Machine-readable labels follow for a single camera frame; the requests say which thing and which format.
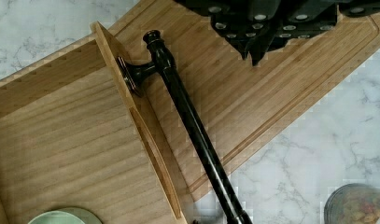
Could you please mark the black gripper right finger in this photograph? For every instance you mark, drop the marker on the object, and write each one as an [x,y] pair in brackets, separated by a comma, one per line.
[308,18]

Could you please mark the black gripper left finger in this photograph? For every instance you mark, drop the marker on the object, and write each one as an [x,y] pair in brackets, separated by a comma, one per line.
[232,20]

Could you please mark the black drawer handle bar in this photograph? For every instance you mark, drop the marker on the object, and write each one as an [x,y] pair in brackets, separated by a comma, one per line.
[163,63]

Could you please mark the wooden drawer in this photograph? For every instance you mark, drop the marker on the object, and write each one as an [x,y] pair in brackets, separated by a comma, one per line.
[72,134]

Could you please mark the bamboo cutting board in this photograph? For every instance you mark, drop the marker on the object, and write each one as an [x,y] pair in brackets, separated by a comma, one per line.
[243,106]

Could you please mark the cereal jar with lid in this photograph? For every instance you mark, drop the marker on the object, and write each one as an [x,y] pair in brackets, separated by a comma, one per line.
[353,204]

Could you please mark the green ceramic plate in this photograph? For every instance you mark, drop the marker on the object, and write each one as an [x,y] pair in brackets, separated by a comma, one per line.
[68,215]

